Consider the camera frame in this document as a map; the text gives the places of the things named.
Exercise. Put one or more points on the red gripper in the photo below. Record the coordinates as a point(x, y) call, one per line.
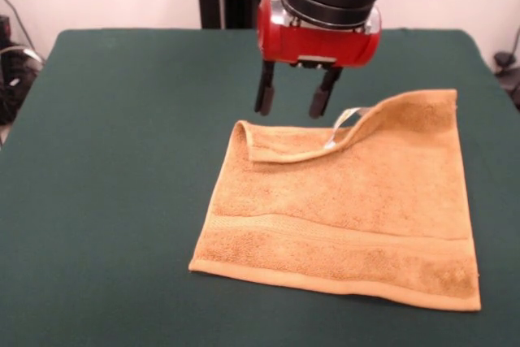
point(308, 44)

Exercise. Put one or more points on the yellow terry towel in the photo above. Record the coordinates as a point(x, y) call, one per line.
point(325, 209)

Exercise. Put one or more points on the black stand foot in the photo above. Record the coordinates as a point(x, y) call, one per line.
point(505, 60)

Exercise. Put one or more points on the dark green tablecloth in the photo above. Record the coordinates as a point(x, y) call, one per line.
point(101, 221)

